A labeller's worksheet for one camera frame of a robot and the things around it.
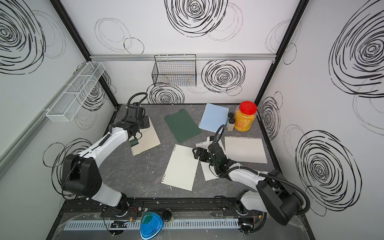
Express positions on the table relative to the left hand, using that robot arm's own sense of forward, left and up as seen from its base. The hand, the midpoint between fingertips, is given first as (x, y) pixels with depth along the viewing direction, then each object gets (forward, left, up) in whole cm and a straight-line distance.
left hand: (142, 119), depth 89 cm
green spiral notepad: (+7, -23, -14) cm, 28 cm away
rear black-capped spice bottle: (+11, -56, -5) cm, 57 cm away
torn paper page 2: (-23, -25, -17) cm, 38 cm away
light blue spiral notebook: (+19, -46, -18) cm, 53 cm away
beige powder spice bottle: (+5, -56, -9) cm, 57 cm away
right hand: (-16, -34, -9) cm, 38 cm away
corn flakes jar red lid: (+14, -67, -1) cm, 68 cm away
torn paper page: (-26, -40, -17) cm, 51 cm away
